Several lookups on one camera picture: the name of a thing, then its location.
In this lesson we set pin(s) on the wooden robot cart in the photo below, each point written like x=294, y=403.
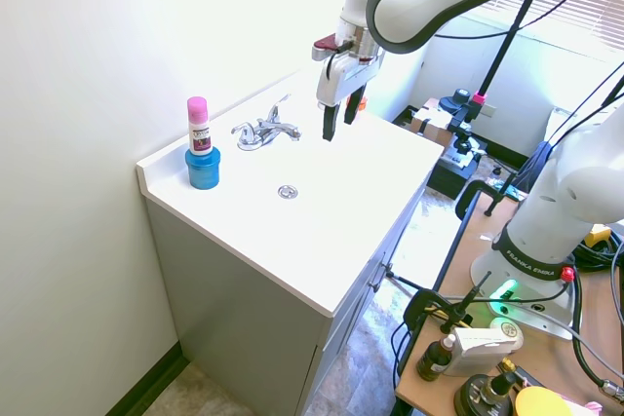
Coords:
x=517, y=338

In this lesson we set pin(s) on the chrome sink drain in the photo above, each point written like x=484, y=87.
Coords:
x=287, y=191

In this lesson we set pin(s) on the white bottle with pink cap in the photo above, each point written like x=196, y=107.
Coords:
x=198, y=124

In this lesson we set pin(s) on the grey vanity cabinet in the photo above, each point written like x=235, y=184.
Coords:
x=253, y=318

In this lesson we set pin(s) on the white Franka Panda arm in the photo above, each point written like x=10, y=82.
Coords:
x=560, y=201

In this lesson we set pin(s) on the chrome faucet spout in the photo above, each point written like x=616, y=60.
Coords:
x=280, y=129

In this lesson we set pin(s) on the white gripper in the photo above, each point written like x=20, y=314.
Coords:
x=341, y=77

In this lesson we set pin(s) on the white cardboard box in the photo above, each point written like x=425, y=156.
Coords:
x=480, y=350

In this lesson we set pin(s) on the red wrist camera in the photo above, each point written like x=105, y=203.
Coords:
x=324, y=47

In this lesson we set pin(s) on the yellow round lid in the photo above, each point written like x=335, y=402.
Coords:
x=538, y=404

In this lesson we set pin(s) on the black camera stand pole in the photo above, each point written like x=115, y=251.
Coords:
x=507, y=41

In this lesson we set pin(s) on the white sink countertop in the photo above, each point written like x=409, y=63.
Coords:
x=312, y=211

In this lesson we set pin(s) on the black storage case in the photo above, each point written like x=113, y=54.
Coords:
x=451, y=170

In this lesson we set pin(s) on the window blinds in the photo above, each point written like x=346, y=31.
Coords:
x=560, y=2

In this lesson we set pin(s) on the brown cardboard box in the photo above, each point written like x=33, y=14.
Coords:
x=429, y=119

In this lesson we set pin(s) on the black round container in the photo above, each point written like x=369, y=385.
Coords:
x=480, y=394

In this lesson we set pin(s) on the black c-clamp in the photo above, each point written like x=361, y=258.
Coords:
x=480, y=194
x=429, y=306

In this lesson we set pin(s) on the blue plastic jar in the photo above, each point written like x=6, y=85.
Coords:
x=203, y=168

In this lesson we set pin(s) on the dark brown dropper bottle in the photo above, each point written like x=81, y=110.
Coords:
x=434, y=356

